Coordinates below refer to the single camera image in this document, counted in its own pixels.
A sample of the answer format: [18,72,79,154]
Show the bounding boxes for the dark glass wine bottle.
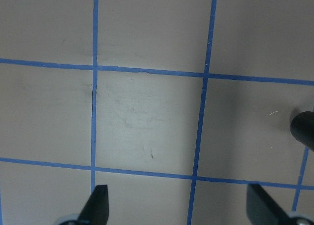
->
[290,111,314,151]

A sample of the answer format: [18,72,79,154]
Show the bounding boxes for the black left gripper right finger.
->
[246,184,291,225]

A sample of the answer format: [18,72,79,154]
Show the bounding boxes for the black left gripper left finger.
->
[78,185,109,225]

